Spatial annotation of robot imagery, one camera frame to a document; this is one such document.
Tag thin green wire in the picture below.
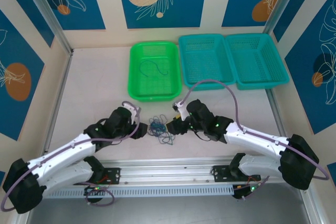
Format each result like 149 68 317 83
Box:
149 122 167 133

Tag green plastic basket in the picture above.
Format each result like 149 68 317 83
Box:
127 40 182 103

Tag teal plastic basket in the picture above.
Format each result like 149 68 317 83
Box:
225 33 290 91
178 34 236 92

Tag small black controller board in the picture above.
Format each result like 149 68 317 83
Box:
83 185 106 196
233 183 259 200

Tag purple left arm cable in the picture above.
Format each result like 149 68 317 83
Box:
1 100 142 212

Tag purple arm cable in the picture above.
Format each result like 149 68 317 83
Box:
1 100 142 212
180 79 330 201

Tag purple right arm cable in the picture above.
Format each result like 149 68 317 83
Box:
180 79 330 201

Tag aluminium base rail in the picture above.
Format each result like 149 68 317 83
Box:
22 158 308 187

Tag grey slotted cable duct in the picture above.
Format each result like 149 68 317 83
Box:
34 184 235 199

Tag aluminium table side rail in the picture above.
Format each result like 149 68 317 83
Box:
265 87 289 135
39 50 75 167

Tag aluminium frame post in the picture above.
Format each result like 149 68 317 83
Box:
19 0 75 55
264 0 308 36

